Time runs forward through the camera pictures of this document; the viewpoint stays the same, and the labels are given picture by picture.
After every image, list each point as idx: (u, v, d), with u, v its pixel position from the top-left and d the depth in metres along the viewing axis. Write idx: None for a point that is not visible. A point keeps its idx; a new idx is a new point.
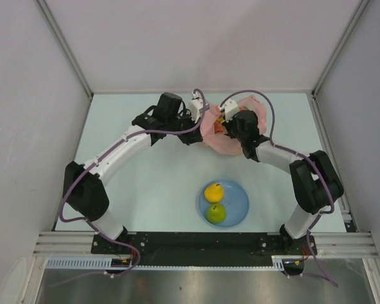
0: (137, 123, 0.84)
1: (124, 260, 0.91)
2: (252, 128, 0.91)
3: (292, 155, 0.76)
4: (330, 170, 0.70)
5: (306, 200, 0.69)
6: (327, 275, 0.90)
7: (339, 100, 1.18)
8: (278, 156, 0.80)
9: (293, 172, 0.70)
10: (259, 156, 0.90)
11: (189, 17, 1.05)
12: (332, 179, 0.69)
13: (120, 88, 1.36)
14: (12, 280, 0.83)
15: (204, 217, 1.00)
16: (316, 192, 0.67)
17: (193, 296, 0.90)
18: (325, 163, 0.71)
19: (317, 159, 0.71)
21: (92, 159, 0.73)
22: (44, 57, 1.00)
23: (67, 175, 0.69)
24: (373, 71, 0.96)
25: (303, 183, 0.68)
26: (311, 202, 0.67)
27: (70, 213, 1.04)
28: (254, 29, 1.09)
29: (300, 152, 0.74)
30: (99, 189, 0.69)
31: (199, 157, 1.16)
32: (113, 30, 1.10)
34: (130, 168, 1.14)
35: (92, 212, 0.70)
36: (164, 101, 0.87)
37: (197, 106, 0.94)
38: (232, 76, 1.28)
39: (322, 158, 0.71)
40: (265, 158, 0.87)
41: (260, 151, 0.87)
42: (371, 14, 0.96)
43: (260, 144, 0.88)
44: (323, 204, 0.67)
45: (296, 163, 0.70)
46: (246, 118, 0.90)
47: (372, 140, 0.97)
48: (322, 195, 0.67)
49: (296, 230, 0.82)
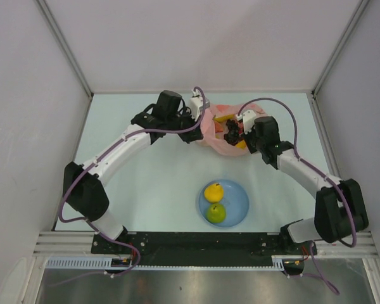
0: (137, 121, 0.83)
1: (124, 260, 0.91)
2: (272, 134, 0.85)
3: (320, 178, 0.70)
4: (360, 201, 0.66)
5: (327, 230, 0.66)
6: (323, 275, 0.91)
7: (339, 99, 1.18)
8: (303, 168, 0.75)
9: (320, 200, 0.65)
10: (279, 164, 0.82)
11: (189, 17, 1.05)
12: (360, 212, 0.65)
13: (120, 88, 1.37)
14: (12, 280, 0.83)
15: (204, 217, 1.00)
16: (339, 225, 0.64)
17: (193, 296, 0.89)
18: (357, 194, 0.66)
19: (347, 189, 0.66)
21: (91, 160, 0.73)
22: (44, 56, 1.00)
23: (66, 176, 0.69)
24: (374, 71, 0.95)
25: (329, 214, 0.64)
26: (332, 233, 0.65)
27: (69, 213, 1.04)
28: (254, 29, 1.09)
29: (330, 177, 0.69)
30: (98, 189, 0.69)
31: (199, 157, 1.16)
32: (113, 30, 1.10)
34: (130, 168, 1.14)
35: (92, 212, 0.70)
36: (163, 99, 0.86)
37: (197, 104, 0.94)
38: (232, 76, 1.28)
39: (354, 188, 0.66)
40: (287, 169, 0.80)
41: (282, 160, 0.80)
42: (372, 14, 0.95)
43: (282, 151, 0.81)
44: (344, 235, 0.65)
45: (324, 192, 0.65)
46: (266, 122, 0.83)
47: (372, 140, 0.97)
48: (345, 228, 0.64)
49: (301, 237, 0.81)
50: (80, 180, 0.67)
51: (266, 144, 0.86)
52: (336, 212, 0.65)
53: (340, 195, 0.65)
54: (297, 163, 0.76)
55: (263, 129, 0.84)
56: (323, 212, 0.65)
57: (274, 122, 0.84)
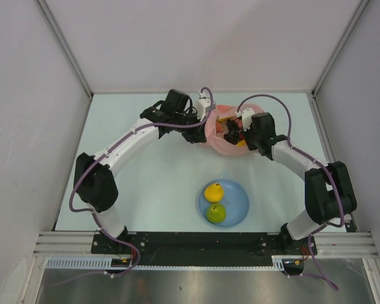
0: (145, 116, 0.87)
1: (124, 260, 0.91)
2: (268, 128, 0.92)
3: (310, 161, 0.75)
4: (348, 183, 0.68)
5: (315, 210, 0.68)
6: (325, 275, 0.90)
7: (339, 99, 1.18)
8: (294, 156, 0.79)
9: (308, 180, 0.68)
10: (274, 156, 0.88)
11: (189, 17, 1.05)
12: (347, 193, 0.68)
13: (120, 88, 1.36)
14: (12, 280, 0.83)
15: (204, 216, 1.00)
16: (327, 204, 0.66)
17: (193, 295, 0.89)
18: (344, 176, 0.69)
19: (334, 171, 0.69)
21: (101, 151, 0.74)
22: (44, 56, 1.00)
23: (78, 166, 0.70)
24: (374, 70, 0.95)
25: (316, 193, 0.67)
26: (320, 213, 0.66)
27: (78, 204, 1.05)
28: (254, 29, 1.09)
29: (318, 161, 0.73)
30: (109, 180, 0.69)
31: (199, 157, 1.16)
32: (113, 30, 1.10)
34: (130, 168, 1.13)
35: (102, 202, 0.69)
36: (172, 97, 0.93)
37: (204, 106, 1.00)
38: (232, 76, 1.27)
39: (341, 169, 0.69)
40: (281, 158, 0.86)
41: (276, 149, 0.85)
42: (372, 14, 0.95)
43: (276, 142, 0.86)
44: (332, 216, 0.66)
45: (312, 171, 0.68)
46: (262, 117, 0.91)
47: (372, 140, 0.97)
48: (332, 208, 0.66)
49: (299, 233, 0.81)
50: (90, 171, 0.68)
51: (262, 137, 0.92)
52: (324, 192, 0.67)
53: (327, 175, 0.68)
54: (291, 151, 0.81)
55: (259, 123, 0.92)
56: (311, 192, 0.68)
57: (269, 117, 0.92)
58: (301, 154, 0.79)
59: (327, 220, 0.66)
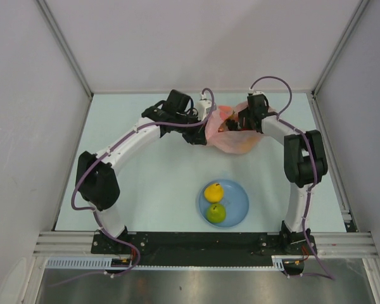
0: (147, 115, 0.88)
1: (124, 260, 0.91)
2: (261, 106, 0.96)
3: (291, 130, 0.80)
4: (322, 149, 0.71)
5: (291, 171, 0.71)
6: (332, 274, 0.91)
7: (339, 99, 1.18)
8: (280, 126, 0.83)
9: (285, 144, 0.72)
10: (263, 129, 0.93)
11: (189, 17, 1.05)
12: (320, 158, 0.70)
13: (120, 88, 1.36)
14: (12, 280, 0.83)
15: (204, 216, 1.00)
16: (301, 165, 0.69)
17: (193, 295, 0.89)
18: (320, 143, 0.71)
19: (311, 137, 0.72)
21: (104, 149, 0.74)
22: (44, 56, 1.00)
23: (80, 165, 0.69)
24: (374, 71, 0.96)
25: (291, 155, 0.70)
26: (294, 173, 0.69)
27: (82, 201, 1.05)
28: (254, 29, 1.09)
29: (298, 129, 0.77)
30: (111, 178, 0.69)
31: (199, 157, 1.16)
32: (113, 30, 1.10)
34: (131, 168, 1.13)
35: (104, 201, 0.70)
36: (174, 96, 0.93)
37: (205, 107, 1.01)
38: (232, 76, 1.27)
39: (317, 136, 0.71)
40: (268, 130, 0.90)
41: (265, 123, 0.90)
42: (371, 15, 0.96)
43: (265, 116, 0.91)
44: (306, 177, 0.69)
45: (290, 137, 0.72)
46: (256, 95, 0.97)
47: (372, 140, 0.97)
48: (306, 170, 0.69)
49: (291, 218, 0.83)
50: (92, 169, 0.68)
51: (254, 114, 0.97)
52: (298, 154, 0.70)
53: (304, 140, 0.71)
54: (277, 123, 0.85)
55: (253, 102, 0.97)
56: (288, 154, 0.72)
57: (261, 95, 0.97)
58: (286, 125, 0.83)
59: (299, 180, 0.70)
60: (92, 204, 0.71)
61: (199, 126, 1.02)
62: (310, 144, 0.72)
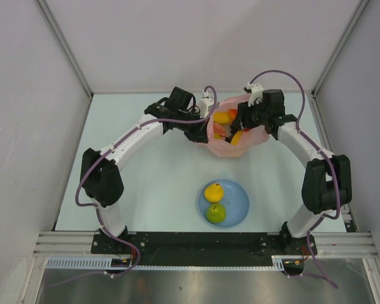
0: (150, 112, 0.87)
1: (124, 260, 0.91)
2: (277, 106, 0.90)
3: (315, 151, 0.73)
4: (349, 178, 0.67)
5: (310, 198, 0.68)
6: (326, 275, 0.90)
7: (339, 100, 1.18)
8: (300, 140, 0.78)
9: (308, 170, 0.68)
10: (278, 135, 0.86)
11: (189, 17, 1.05)
12: (345, 187, 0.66)
13: (120, 88, 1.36)
14: (12, 280, 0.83)
15: (204, 216, 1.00)
16: (323, 195, 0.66)
17: (193, 295, 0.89)
18: (348, 171, 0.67)
19: (337, 163, 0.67)
21: (107, 146, 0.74)
22: (44, 56, 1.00)
23: (84, 161, 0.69)
24: (374, 71, 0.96)
25: (313, 183, 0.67)
26: (315, 201, 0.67)
27: (83, 199, 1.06)
28: (254, 29, 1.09)
29: (323, 151, 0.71)
30: (115, 175, 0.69)
31: (199, 157, 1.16)
32: (113, 30, 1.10)
34: (132, 168, 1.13)
35: (108, 196, 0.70)
36: (176, 93, 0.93)
37: (207, 104, 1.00)
38: (232, 76, 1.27)
39: (344, 163, 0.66)
40: (285, 140, 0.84)
41: (282, 132, 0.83)
42: (372, 14, 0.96)
43: (284, 123, 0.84)
44: (326, 206, 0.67)
45: (315, 162, 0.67)
46: (273, 94, 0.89)
47: (372, 140, 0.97)
48: (327, 198, 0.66)
49: (297, 230, 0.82)
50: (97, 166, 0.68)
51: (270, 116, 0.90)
52: (322, 184, 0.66)
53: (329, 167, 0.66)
54: (297, 136, 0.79)
55: (270, 101, 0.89)
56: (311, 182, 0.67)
57: (281, 95, 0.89)
58: (308, 142, 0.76)
59: (320, 209, 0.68)
60: (97, 201, 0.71)
61: (201, 125, 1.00)
62: (335, 170, 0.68)
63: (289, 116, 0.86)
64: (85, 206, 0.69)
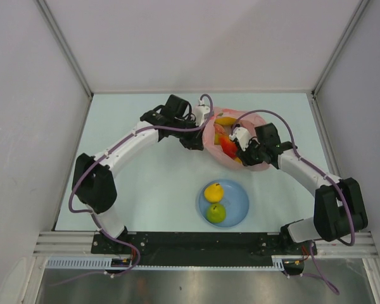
0: (145, 119, 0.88)
1: (124, 260, 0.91)
2: (272, 137, 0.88)
3: (321, 177, 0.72)
4: (360, 202, 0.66)
5: (325, 228, 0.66)
6: (324, 275, 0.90)
7: (339, 100, 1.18)
8: (302, 167, 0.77)
9: (318, 197, 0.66)
10: (280, 164, 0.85)
11: (189, 17, 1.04)
12: (359, 212, 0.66)
13: (120, 88, 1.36)
14: (12, 280, 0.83)
15: (204, 216, 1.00)
16: (338, 223, 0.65)
17: (193, 296, 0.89)
18: (358, 194, 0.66)
19: (346, 187, 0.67)
21: (101, 152, 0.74)
22: (44, 56, 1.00)
23: (78, 167, 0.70)
24: (374, 71, 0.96)
25: (327, 212, 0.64)
26: (331, 232, 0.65)
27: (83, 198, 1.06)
28: (254, 29, 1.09)
29: (329, 177, 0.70)
30: (107, 181, 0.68)
31: (200, 158, 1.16)
32: (113, 30, 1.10)
34: (132, 168, 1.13)
35: (101, 203, 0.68)
36: (172, 101, 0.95)
37: (202, 113, 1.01)
38: (232, 76, 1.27)
39: (353, 187, 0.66)
40: (287, 168, 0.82)
41: (283, 159, 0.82)
42: (371, 15, 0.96)
43: (283, 151, 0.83)
44: (342, 234, 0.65)
45: (324, 189, 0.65)
46: (265, 126, 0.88)
47: (372, 140, 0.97)
48: (342, 226, 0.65)
49: (301, 237, 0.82)
50: (90, 171, 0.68)
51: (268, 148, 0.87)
52: (335, 212, 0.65)
53: (340, 194, 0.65)
54: (299, 163, 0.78)
55: (262, 133, 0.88)
56: (323, 211, 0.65)
57: (273, 125, 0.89)
58: (313, 168, 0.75)
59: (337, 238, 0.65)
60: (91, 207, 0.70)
61: (197, 132, 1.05)
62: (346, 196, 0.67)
63: (285, 144, 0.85)
64: (80, 211, 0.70)
